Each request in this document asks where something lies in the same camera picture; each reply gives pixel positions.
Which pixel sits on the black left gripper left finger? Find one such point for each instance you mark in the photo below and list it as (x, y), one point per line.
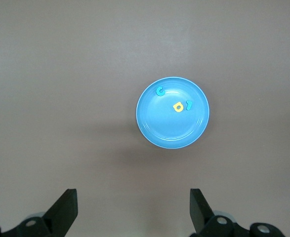
(53, 219)

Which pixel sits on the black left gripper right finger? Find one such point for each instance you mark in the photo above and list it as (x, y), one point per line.
(209, 222)

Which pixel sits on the yellow foam letter a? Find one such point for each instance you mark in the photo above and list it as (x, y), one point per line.
(178, 106)

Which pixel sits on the teal foam letter c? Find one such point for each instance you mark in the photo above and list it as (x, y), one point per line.
(160, 91)

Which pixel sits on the blue plate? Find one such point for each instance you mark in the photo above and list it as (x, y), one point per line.
(172, 123)

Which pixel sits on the teal foam letter r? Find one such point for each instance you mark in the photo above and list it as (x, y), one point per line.
(189, 105)

